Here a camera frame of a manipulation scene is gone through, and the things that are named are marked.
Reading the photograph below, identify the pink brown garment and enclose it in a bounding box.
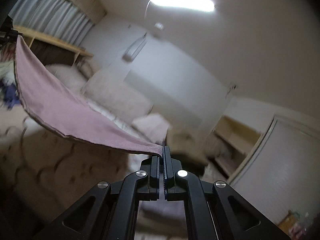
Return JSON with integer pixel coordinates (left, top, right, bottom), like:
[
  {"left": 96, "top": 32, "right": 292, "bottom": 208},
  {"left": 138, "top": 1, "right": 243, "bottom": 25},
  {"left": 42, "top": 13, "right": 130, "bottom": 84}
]
[{"left": 15, "top": 36, "right": 163, "bottom": 157}]

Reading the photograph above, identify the pale blue curtain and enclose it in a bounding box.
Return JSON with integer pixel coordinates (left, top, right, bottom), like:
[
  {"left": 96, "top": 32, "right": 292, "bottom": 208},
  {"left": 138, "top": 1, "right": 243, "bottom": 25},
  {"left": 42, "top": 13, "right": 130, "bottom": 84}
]
[{"left": 9, "top": 0, "right": 94, "bottom": 46}]

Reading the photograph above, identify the wooden side shelf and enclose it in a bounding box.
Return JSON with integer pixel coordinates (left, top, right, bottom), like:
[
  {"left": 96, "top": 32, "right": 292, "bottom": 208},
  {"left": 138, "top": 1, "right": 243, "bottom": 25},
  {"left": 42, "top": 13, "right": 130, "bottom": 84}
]
[{"left": 14, "top": 25, "right": 93, "bottom": 66}]

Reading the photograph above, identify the purple garment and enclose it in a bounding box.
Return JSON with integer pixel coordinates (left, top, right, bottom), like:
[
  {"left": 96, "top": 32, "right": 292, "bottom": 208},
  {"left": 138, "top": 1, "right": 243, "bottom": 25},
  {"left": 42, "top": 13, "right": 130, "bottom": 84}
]
[{"left": 1, "top": 79, "right": 21, "bottom": 109}]

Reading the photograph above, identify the khaki folded garment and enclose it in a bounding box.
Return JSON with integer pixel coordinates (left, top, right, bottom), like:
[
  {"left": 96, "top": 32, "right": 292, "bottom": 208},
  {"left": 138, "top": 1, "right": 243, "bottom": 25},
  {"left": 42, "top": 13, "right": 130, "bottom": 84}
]
[{"left": 166, "top": 128, "right": 209, "bottom": 166}]

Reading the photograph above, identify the wooden corner shelf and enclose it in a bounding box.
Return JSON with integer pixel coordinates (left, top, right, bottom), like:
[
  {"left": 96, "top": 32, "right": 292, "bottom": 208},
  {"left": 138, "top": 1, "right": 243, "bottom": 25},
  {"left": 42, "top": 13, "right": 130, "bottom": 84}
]
[{"left": 213, "top": 115, "right": 264, "bottom": 181}]

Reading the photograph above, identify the white slatted door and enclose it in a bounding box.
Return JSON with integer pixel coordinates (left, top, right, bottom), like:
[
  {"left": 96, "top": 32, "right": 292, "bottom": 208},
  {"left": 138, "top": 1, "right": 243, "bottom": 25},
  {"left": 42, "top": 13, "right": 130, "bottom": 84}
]
[{"left": 230, "top": 116, "right": 319, "bottom": 224}]

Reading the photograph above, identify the bear print bed sheet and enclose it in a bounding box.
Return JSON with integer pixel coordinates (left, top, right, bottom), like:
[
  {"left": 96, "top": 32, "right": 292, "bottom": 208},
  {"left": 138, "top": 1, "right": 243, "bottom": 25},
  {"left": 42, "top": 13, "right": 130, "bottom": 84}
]
[{"left": 1, "top": 105, "right": 146, "bottom": 239}]

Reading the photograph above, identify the grey quilted pillow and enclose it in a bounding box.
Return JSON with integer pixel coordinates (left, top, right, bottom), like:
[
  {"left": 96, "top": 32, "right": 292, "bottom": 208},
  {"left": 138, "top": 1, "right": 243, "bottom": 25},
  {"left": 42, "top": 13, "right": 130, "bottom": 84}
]
[{"left": 46, "top": 64, "right": 87, "bottom": 94}]

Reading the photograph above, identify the small fluffy white pillow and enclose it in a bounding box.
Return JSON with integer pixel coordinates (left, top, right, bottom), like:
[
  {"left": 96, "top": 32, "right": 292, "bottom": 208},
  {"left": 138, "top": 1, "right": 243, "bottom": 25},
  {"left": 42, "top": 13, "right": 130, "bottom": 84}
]
[{"left": 131, "top": 113, "right": 171, "bottom": 145}]

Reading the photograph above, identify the large knitted beige pillow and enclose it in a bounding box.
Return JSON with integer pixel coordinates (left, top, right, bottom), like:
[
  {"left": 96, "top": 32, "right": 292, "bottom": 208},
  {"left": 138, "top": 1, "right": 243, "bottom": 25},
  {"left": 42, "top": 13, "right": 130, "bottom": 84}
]
[{"left": 81, "top": 69, "right": 153, "bottom": 124}]

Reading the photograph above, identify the ceiling light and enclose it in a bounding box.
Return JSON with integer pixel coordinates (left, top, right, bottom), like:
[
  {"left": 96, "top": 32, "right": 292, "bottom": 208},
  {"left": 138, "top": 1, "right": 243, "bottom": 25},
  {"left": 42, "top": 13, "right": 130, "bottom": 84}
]
[{"left": 150, "top": 0, "right": 215, "bottom": 12}]

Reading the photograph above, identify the white wall lamp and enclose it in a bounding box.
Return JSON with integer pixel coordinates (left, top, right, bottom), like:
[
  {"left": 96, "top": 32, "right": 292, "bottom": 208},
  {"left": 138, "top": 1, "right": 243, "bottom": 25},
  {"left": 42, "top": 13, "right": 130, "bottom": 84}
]
[{"left": 123, "top": 34, "right": 147, "bottom": 62}]

